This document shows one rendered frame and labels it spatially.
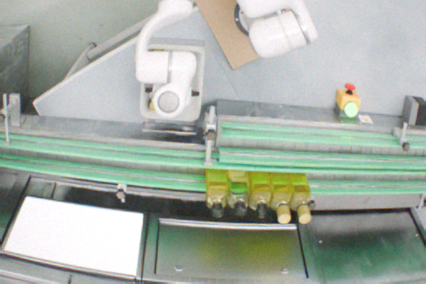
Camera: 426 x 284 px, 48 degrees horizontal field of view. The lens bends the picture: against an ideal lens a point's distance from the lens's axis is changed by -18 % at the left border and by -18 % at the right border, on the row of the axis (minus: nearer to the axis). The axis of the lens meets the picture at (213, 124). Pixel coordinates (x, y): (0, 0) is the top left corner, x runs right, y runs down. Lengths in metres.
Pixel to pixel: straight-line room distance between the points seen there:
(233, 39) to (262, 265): 0.66
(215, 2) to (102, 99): 0.46
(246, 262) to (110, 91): 0.68
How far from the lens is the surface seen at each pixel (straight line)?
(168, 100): 1.29
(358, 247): 1.67
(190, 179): 1.66
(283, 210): 1.46
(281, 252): 1.53
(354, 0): 1.70
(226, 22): 1.63
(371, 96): 1.81
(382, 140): 1.67
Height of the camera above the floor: 2.36
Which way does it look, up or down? 66 degrees down
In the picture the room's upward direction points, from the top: 178 degrees clockwise
